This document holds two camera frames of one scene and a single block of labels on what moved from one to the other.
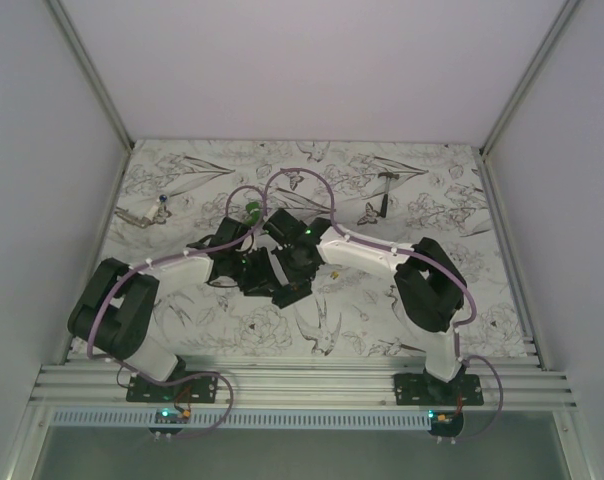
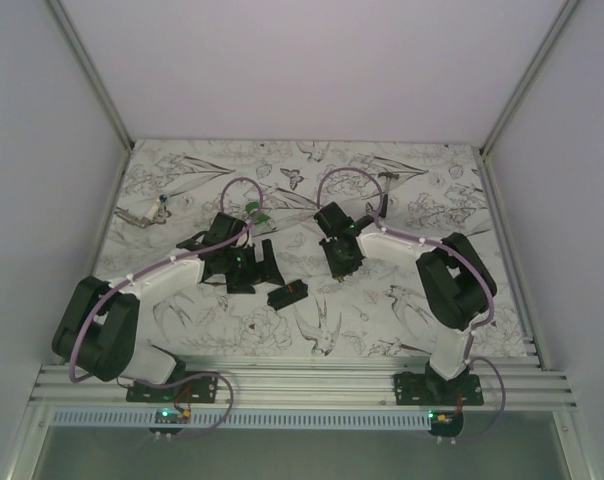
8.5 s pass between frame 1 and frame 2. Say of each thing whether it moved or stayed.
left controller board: stayed
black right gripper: moved
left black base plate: stayed
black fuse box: stayed
